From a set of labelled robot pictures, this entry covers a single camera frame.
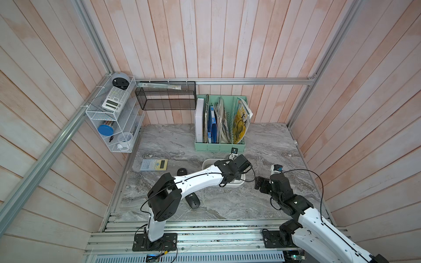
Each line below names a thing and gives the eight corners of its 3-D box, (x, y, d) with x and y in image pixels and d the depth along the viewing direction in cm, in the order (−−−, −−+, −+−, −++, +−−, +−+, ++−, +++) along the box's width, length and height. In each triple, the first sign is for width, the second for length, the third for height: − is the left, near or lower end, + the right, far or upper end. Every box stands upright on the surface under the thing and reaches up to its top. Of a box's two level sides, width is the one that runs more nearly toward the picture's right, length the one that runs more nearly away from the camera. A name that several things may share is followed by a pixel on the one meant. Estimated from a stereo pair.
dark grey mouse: (191, 211, 84) (191, 210, 82) (185, 198, 89) (184, 196, 87) (201, 205, 86) (201, 203, 84) (194, 192, 91) (194, 191, 89)
